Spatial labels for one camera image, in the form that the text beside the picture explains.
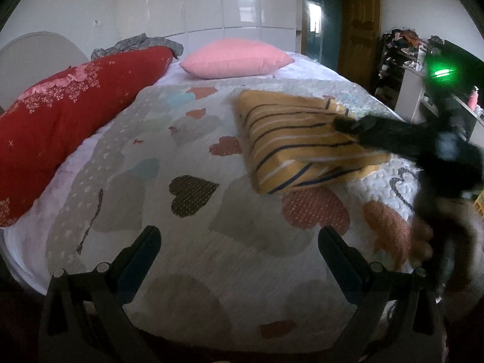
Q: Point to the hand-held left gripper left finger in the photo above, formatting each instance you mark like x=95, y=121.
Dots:
x=138, y=268

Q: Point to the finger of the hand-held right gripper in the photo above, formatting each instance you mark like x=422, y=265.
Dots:
x=382, y=132

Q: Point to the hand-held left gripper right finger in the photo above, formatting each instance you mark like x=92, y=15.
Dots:
x=340, y=264

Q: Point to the yellow striped knit garment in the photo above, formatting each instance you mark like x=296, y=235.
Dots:
x=287, y=136

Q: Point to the person's right hand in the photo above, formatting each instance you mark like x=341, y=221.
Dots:
x=421, y=238

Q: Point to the white shelf unit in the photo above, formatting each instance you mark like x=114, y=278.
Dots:
x=408, y=90

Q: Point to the pink bottle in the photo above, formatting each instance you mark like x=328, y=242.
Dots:
x=473, y=98

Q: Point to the cluttered shoe rack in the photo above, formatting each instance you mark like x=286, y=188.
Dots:
x=395, y=60

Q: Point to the heart print quilted bedspread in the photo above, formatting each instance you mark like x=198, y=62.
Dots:
x=211, y=227

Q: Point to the black television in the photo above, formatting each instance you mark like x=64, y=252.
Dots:
x=472, y=64

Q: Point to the white bed sheet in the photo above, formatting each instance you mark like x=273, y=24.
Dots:
x=308, y=67

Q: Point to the brown wooden door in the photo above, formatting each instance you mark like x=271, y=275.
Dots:
x=361, y=26

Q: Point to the teal glass door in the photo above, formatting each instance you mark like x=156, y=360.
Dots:
x=325, y=3

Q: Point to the pink pillow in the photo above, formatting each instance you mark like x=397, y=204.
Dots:
x=234, y=58

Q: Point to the red floral quilt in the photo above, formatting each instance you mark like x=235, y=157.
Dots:
x=68, y=113

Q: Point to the grey crumpled cloth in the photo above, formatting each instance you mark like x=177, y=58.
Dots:
x=140, y=41

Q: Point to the glossy white wardrobe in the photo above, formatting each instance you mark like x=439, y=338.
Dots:
x=189, y=3

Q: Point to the white headboard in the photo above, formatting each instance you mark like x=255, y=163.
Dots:
x=34, y=56

